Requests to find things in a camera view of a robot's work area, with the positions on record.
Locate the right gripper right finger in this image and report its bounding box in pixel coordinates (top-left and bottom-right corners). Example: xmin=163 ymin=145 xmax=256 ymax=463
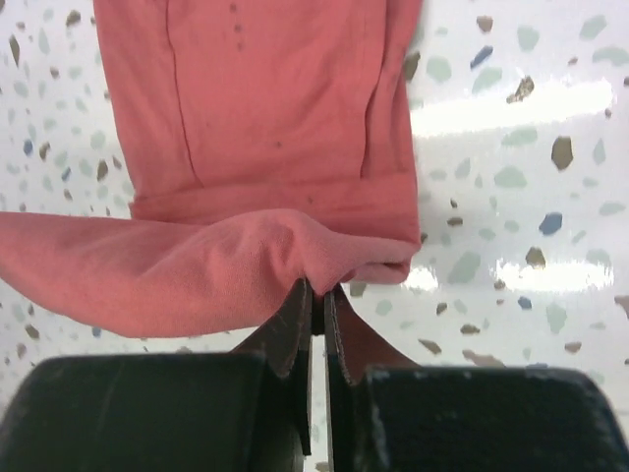
xmin=322 ymin=288 xmax=628 ymax=471

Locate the salmon pink t shirt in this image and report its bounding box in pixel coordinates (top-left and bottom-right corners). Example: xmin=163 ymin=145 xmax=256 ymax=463
xmin=1 ymin=1 xmax=421 ymax=337

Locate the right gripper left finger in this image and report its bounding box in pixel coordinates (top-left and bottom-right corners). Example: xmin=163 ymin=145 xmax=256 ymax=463
xmin=1 ymin=280 xmax=314 ymax=472

